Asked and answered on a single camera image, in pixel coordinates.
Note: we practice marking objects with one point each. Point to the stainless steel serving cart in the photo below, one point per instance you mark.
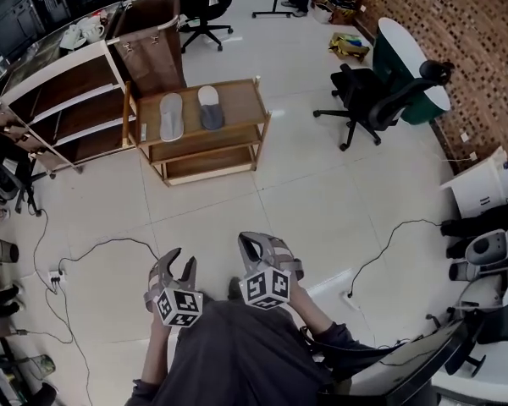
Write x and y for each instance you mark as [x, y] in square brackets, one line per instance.
[72, 100]

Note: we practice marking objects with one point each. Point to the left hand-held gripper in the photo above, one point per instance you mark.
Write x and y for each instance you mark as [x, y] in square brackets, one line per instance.
[178, 309]

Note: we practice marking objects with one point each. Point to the black mesh office chair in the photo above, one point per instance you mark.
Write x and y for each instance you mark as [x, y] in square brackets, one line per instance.
[205, 2]

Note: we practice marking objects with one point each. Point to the brown fabric laundry hamper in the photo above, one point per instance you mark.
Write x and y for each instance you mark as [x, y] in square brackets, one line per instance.
[150, 53]

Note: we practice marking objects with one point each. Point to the light grey slipper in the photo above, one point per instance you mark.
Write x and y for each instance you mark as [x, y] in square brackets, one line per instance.
[171, 119]

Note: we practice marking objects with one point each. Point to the person's dark clothing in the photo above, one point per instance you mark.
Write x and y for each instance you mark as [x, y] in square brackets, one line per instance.
[245, 362]

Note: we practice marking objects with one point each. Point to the person's right forearm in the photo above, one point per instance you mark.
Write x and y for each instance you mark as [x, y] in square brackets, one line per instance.
[311, 311]

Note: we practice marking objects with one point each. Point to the low wooden shelf rack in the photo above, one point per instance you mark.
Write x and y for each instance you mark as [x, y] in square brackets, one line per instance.
[233, 104]

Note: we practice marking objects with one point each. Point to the person's left forearm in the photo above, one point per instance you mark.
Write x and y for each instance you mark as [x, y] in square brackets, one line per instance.
[158, 353]

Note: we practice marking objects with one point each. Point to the yellow blue bag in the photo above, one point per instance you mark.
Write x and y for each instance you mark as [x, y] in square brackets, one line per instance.
[349, 47]

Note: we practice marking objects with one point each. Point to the black flat monitor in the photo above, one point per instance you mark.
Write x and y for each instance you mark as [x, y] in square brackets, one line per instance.
[419, 353]

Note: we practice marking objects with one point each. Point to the green table white top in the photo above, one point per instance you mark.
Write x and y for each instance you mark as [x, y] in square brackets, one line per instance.
[402, 78]

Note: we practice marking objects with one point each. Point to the white power strip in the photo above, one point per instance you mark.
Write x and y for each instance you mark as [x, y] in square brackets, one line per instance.
[56, 276]

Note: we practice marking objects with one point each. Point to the small white tag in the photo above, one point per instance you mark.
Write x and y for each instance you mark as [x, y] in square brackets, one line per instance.
[144, 130]

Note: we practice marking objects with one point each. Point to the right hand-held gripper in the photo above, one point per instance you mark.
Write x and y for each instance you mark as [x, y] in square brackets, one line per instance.
[264, 288]

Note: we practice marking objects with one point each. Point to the black office chair with headrest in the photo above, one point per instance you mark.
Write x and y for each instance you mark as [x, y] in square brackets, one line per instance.
[364, 95]

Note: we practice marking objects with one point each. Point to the striped white mug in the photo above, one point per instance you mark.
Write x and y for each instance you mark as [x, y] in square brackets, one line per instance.
[92, 30]

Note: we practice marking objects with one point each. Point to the dark grey slipper white sole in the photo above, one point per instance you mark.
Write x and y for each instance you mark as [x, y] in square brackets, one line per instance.
[211, 110]

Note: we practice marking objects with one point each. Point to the grey black robot base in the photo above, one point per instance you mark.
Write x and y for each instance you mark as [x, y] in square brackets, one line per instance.
[484, 248]

